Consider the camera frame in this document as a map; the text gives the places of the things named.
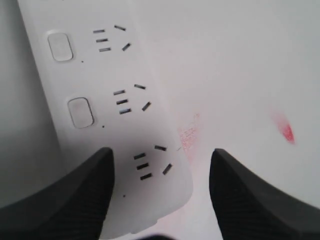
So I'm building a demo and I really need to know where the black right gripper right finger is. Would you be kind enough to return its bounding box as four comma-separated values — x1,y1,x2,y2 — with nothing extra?
209,148,320,240

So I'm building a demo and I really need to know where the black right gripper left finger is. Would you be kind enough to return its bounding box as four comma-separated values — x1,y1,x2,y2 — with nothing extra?
0,147,115,240

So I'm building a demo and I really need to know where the white power strip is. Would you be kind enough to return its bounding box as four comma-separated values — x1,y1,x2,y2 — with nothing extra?
18,0,193,240

